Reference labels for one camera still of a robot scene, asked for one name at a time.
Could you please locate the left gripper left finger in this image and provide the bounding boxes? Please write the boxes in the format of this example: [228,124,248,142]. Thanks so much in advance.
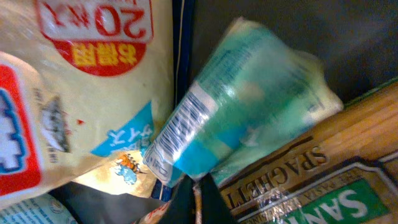
[157,175,196,224]

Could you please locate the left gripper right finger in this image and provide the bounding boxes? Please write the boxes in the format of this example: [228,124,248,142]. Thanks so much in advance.
[199,174,238,224]

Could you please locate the small teal tissue pack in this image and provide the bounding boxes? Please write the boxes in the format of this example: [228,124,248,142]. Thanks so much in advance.
[144,18,343,187]

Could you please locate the teal wet wipes pack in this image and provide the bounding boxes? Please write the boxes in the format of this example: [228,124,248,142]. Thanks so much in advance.
[1,194,78,224]

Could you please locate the orange spaghetti packet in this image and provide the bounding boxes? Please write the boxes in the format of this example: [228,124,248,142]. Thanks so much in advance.
[133,77,398,224]

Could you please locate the cream snack bag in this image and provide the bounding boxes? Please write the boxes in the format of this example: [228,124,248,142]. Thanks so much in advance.
[1,0,174,207]

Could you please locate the grey plastic basket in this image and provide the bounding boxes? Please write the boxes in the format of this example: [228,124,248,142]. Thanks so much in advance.
[188,0,397,102]

